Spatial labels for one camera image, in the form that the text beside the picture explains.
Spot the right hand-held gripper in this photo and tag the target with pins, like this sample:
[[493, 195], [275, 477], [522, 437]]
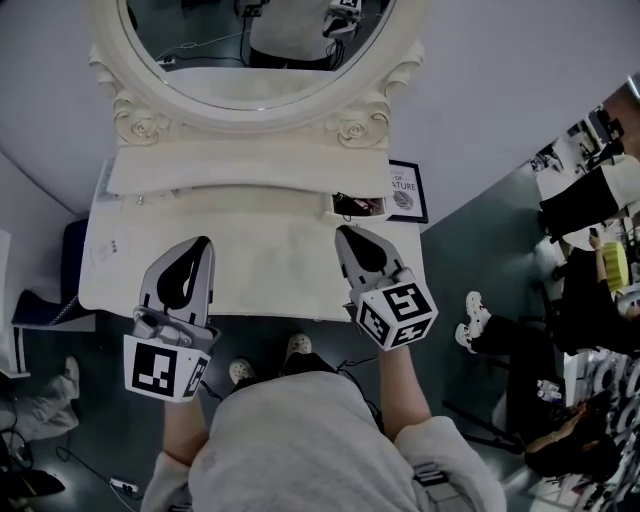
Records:
[[405, 310]]

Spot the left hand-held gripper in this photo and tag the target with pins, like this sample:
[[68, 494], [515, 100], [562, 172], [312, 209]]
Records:
[[150, 370]]

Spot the small cream white drawer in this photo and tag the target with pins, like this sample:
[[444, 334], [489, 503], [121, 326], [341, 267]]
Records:
[[327, 205]]

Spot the white dressing table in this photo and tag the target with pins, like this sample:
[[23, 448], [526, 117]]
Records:
[[270, 270]]

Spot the person's left forearm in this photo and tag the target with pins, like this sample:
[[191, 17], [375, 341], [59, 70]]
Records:
[[185, 430]]

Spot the person's right forearm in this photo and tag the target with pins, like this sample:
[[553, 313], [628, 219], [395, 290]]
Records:
[[402, 395]]

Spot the white printed label sheet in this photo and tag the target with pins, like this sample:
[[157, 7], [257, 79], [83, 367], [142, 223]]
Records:
[[107, 250]]

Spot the black framed leaf picture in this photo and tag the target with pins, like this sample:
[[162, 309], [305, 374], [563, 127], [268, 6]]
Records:
[[407, 192]]

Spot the person's left white shoe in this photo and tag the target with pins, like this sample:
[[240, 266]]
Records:
[[242, 370]]

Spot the person's white shoe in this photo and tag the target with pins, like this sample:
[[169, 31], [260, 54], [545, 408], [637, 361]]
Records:
[[299, 344], [242, 370]]

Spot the person's right white shoe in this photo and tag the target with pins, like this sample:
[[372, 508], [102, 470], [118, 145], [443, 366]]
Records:
[[299, 344]]

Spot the person's black trousers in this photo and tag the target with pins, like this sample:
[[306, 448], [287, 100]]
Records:
[[305, 364]]

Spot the dark blue stool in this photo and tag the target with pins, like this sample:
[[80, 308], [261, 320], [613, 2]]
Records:
[[37, 306]]

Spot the white cabinet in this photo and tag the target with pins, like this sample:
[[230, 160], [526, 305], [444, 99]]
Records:
[[7, 300]]

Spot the person's grey sweatshirt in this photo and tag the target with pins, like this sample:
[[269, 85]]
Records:
[[295, 450]]

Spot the white power strip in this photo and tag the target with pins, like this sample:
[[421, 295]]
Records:
[[124, 487]]

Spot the yellow green container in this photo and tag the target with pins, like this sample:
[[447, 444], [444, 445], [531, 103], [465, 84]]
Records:
[[616, 265]]

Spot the office desks and chairs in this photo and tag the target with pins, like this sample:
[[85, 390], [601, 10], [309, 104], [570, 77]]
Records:
[[585, 140]]

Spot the white display shelf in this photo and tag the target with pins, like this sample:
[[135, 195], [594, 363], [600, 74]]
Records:
[[607, 380]]

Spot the oval mirror with ornate frame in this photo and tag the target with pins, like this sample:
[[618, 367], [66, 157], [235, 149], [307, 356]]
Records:
[[160, 95]]

